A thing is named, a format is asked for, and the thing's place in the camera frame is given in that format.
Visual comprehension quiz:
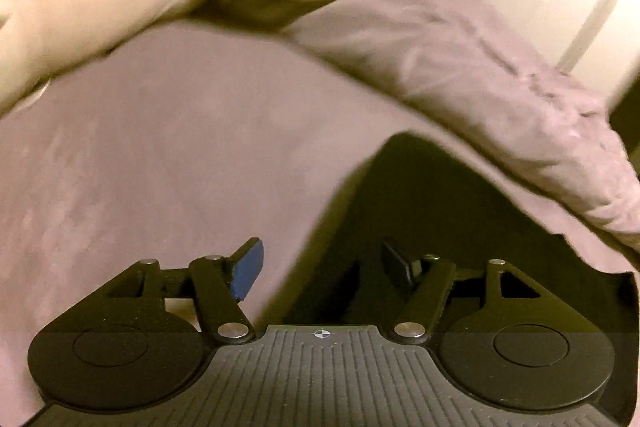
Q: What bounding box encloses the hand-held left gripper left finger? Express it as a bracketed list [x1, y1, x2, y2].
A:
[102, 237, 265, 341]

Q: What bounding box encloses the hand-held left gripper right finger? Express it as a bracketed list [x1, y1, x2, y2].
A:
[381, 241, 552, 343]

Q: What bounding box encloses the black knit sweater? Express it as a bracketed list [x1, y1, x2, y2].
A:
[287, 132, 634, 329]

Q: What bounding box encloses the mauve bed sheet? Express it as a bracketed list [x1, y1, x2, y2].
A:
[0, 19, 640, 408]

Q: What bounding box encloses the purple duvet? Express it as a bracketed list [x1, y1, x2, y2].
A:
[285, 0, 640, 254]

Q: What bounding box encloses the pink plush toy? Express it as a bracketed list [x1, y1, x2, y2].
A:
[0, 0, 202, 114]

